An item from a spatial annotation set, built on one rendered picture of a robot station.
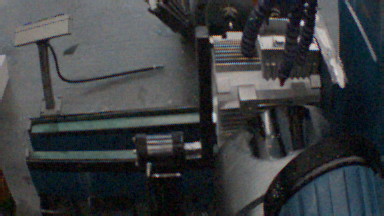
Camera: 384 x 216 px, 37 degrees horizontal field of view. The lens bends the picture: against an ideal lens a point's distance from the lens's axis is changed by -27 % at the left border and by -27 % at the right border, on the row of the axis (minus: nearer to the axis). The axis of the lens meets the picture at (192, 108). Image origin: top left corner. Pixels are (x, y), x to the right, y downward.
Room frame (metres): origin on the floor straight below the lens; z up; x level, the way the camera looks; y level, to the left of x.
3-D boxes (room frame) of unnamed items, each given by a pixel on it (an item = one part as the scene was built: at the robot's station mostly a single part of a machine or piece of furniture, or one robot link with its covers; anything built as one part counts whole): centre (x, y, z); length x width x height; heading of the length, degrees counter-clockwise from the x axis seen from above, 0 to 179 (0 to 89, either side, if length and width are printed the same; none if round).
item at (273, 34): (1.03, -0.18, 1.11); 0.12 x 0.11 x 0.07; 92
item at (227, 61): (1.02, -0.14, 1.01); 0.20 x 0.19 x 0.19; 92
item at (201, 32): (0.88, -0.02, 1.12); 0.04 x 0.03 x 0.26; 92
